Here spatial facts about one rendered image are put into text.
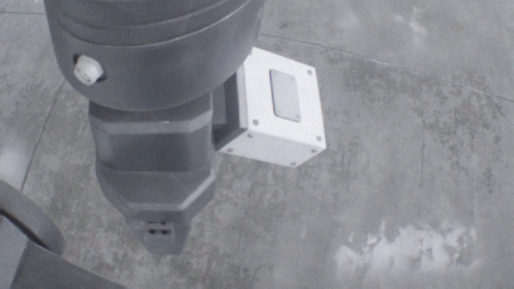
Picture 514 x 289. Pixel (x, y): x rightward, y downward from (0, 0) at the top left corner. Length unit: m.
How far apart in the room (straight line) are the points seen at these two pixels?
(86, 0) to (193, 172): 0.12
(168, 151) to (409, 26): 1.17
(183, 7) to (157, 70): 0.03
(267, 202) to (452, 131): 0.42
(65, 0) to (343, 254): 0.85
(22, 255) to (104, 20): 0.64
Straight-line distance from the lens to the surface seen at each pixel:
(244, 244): 0.98
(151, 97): 0.21
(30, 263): 0.80
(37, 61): 1.28
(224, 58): 0.21
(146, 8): 0.17
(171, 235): 0.29
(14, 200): 0.83
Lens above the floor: 0.86
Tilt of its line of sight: 51 degrees down
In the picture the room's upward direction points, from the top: 5 degrees clockwise
